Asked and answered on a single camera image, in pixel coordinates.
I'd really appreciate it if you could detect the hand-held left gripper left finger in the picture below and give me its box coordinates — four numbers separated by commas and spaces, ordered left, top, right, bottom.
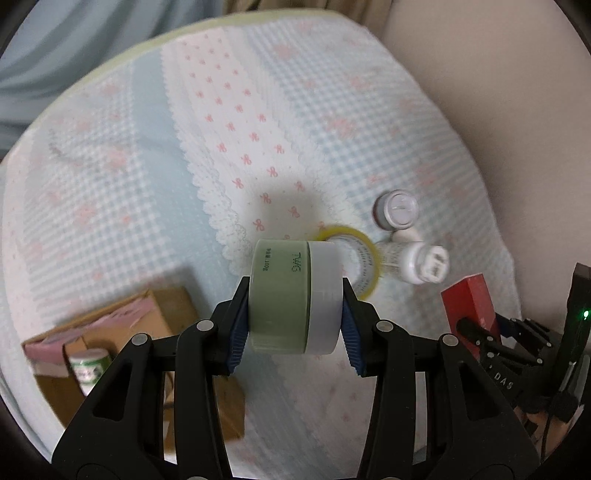
52, 276, 253, 480

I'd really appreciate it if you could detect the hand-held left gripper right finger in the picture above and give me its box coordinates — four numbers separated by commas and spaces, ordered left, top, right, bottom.
340, 278, 542, 480

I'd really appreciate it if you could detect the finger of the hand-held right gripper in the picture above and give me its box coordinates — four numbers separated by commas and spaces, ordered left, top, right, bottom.
455, 317, 498, 360
496, 314, 561, 366

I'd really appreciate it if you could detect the red box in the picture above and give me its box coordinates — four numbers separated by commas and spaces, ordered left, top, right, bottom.
440, 274, 502, 345

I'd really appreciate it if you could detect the green jar with white lid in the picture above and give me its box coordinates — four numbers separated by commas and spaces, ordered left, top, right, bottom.
247, 239, 343, 356

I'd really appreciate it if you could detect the cardboard box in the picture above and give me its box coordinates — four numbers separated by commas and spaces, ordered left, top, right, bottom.
22, 287, 246, 455

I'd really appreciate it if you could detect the clear yellowish tape roll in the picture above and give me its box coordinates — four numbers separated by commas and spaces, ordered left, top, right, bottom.
316, 224, 382, 301

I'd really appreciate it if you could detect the white bottle with flip cap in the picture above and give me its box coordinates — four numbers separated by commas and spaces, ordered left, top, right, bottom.
376, 229, 450, 286

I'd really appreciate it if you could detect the white bottle with round cap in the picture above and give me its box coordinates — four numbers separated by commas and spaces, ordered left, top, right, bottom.
373, 190, 420, 230

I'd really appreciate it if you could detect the green and white can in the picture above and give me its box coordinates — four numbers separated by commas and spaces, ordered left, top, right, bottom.
65, 349, 114, 398

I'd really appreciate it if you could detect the checked bow-print bed sheet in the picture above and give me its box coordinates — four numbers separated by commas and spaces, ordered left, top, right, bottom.
0, 13, 525, 480

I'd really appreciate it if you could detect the pink paper label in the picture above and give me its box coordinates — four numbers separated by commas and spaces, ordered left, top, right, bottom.
23, 295, 160, 376

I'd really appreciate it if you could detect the light blue cloth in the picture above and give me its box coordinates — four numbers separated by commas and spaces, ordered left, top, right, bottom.
0, 0, 224, 127

